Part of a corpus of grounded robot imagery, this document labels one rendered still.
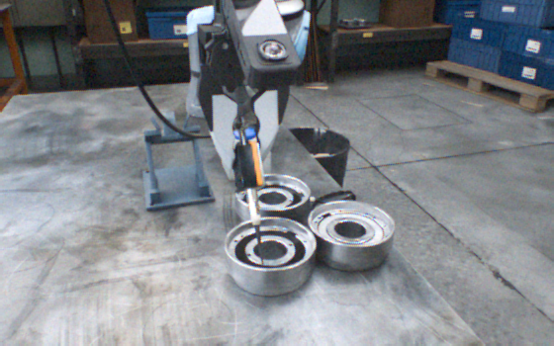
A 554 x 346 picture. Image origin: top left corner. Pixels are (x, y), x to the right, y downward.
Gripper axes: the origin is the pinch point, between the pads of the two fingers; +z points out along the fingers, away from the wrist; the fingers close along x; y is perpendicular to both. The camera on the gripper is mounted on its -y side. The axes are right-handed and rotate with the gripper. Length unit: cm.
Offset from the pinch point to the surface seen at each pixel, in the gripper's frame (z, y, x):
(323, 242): 9.7, -4.8, -7.8
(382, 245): 9.6, -7.5, -14.0
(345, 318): 13.1, -13.5, -6.8
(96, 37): 44, 350, 34
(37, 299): 13.1, -0.8, 23.8
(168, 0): 23, 402, -28
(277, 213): 9.5, 2.8, -4.6
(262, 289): 11.6, -8.3, 0.6
